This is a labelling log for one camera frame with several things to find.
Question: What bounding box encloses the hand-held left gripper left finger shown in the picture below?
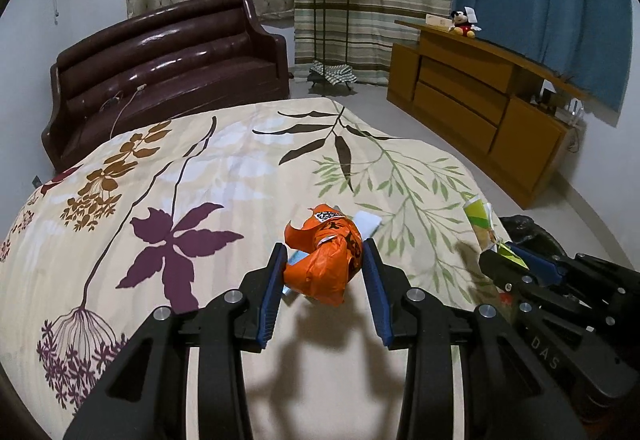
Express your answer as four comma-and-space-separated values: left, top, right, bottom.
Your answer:
65, 242, 290, 440

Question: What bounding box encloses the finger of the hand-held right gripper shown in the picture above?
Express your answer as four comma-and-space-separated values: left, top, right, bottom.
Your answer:
478, 250, 623, 338
510, 244, 640, 321

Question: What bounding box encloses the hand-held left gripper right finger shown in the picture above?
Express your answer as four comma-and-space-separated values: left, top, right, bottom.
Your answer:
361, 237, 588, 440

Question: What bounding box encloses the bin with black bag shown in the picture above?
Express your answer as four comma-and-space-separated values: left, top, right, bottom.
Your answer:
499, 215, 568, 261

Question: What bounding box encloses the green white wrapper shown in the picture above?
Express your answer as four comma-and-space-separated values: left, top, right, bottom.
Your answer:
462, 194, 531, 271

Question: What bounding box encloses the orange wrapper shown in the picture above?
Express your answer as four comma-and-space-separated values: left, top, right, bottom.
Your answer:
283, 203, 363, 307

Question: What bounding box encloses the white blue packet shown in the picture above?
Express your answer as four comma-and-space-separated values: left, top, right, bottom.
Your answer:
281, 212, 381, 295

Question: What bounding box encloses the floral blanket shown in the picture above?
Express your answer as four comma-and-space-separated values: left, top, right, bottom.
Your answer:
0, 98, 516, 440

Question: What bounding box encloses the small white device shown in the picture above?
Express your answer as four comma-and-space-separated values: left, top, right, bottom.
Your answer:
562, 100, 586, 125

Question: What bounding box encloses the wooden cabinet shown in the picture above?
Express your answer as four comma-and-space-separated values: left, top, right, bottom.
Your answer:
386, 18, 593, 209

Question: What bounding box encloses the striped cloth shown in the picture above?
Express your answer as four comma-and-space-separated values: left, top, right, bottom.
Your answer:
307, 61, 358, 85

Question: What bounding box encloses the mouse plush toy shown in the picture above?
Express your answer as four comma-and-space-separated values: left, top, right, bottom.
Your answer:
448, 8, 482, 39

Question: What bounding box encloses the brown leather sofa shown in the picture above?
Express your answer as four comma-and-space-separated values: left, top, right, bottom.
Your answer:
41, 0, 291, 173

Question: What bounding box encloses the black metal plant stand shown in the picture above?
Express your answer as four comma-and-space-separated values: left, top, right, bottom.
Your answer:
311, 0, 351, 85

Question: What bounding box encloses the white cable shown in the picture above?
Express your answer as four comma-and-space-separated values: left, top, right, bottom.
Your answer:
100, 84, 148, 141

